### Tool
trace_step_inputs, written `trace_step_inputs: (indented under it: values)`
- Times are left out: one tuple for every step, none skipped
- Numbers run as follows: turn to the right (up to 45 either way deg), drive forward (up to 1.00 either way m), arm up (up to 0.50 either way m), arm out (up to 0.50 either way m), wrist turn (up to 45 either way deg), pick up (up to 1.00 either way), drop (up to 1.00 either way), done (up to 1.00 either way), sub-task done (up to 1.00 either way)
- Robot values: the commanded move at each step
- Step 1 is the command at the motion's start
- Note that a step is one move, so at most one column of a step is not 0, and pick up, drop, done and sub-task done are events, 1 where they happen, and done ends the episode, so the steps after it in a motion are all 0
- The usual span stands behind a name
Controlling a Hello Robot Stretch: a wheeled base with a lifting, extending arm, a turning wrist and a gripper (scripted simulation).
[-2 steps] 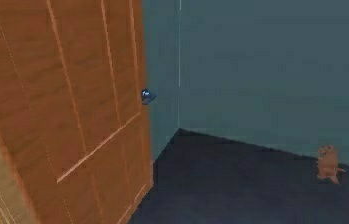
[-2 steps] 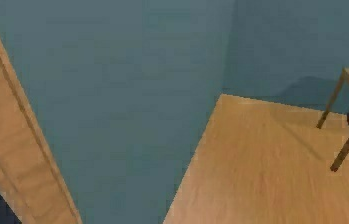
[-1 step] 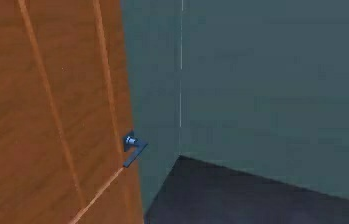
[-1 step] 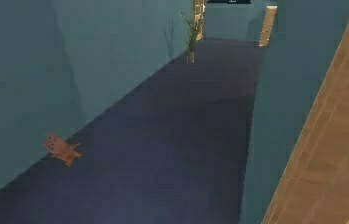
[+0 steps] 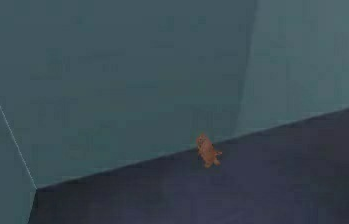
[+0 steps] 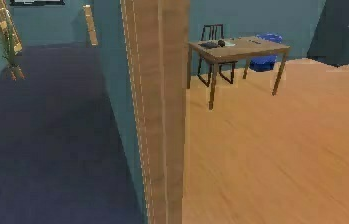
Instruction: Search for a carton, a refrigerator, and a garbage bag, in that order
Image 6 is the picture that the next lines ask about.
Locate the dark grey refrigerator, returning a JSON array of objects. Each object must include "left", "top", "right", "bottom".
[{"left": 306, "top": 0, "right": 349, "bottom": 68}]

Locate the brown wooden room door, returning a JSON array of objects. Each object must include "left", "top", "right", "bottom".
[{"left": 119, "top": 0, "right": 192, "bottom": 224}]

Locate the black flat object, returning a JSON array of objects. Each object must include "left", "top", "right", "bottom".
[{"left": 198, "top": 41, "right": 220, "bottom": 50}]

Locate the black slatted chair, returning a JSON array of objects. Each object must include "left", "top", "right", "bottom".
[{"left": 196, "top": 23, "right": 239, "bottom": 88}]

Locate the brown wooden table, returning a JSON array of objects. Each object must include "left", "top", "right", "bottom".
[{"left": 186, "top": 35, "right": 291, "bottom": 111}]

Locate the green house plant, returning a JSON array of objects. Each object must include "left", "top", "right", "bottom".
[{"left": 0, "top": 14, "right": 26, "bottom": 81}]

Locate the black framed wall picture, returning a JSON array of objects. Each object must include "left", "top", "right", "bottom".
[{"left": 9, "top": 0, "right": 66, "bottom": 7}]

